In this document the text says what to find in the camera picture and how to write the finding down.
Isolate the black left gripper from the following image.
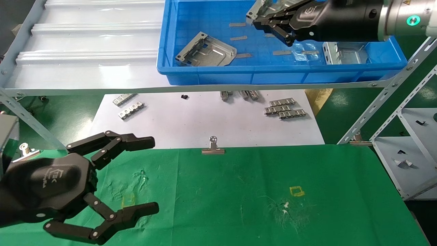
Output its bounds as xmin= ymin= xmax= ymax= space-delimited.
xmin=5 ymin=131 xmax=159 ymax=245

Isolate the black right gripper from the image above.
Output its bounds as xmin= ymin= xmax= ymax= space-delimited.
xmin=253 ymin=0 xmax=334 ymax=47

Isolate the sheet metal bracket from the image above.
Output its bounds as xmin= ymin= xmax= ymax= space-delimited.
xmin=246 ymin=0 xmax=301 ymax=24
xmin=322 ymin=41 xmax=370 ymax=65
xmin=175 ymin=32 xmax=237 ymax=67

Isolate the clear plastic film piece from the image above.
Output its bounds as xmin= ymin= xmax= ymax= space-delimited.
xmin=294 ymin=43 xmax=320 ymax=62

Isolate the blue plastic bin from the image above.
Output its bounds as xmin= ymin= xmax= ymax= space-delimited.
xmin=156 ymin=0 xmax=408 ymax=86

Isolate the brown cardboard piece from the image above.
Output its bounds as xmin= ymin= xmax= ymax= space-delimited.
xmin=305 ymin=89 xmax=333 ymax=116

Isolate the green cloth mat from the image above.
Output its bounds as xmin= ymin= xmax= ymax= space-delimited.
xmin=0 ymin=144 xmax=431 ymax=246

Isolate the white paper sheet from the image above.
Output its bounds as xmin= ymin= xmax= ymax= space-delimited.
xmin=89 ymin=90 xmax=325 ymax=150

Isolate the grey perforated rack upright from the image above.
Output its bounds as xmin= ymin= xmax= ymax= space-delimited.
xmin=0 ymin=89 xmax=69 ymax=151
xmin=337 ymin=27 xmax=437 ymax=145

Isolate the white ridged plastic board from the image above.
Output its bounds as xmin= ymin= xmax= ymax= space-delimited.
xmin=5 ymin=0 xmax=171 ymax=91

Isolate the grey side rack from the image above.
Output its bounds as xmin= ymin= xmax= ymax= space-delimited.
xmin=370 ymin=64 xmax=437 ymax=201

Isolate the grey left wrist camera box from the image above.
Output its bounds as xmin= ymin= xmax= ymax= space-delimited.
xmin=0 ymin=114 xmax=19 ymax=171

